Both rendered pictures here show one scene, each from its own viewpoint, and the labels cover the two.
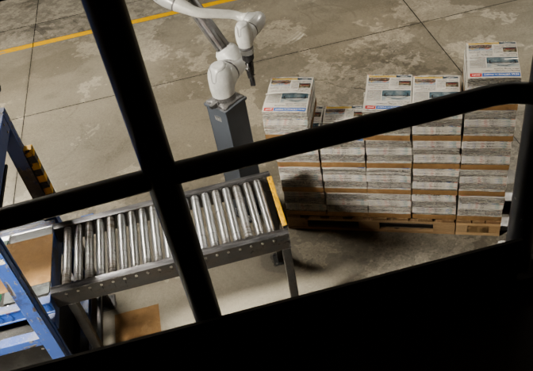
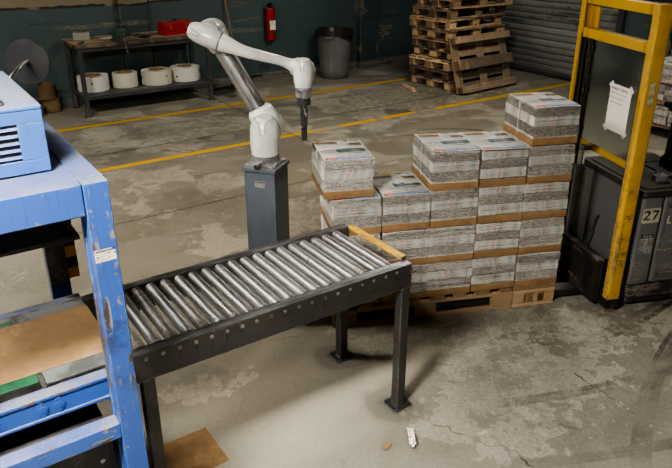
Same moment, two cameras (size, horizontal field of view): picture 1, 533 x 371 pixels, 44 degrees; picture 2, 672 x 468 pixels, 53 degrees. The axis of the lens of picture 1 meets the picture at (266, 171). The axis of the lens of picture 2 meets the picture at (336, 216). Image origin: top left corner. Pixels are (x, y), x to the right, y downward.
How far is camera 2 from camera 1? 207 cm
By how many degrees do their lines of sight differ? 31
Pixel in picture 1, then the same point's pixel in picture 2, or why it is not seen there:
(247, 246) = (370, 281)
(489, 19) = not seen: hidden behind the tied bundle
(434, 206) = (494, 272)
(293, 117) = (358, 167)
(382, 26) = not seen: hidden behind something
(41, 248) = (77, 320)
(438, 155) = (502, 204)
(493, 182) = (551, 233)
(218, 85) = (267, 137)
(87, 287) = (177, 347)
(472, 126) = (537, 164)
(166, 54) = not seen: hidden behind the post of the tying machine
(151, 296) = (190, 422)
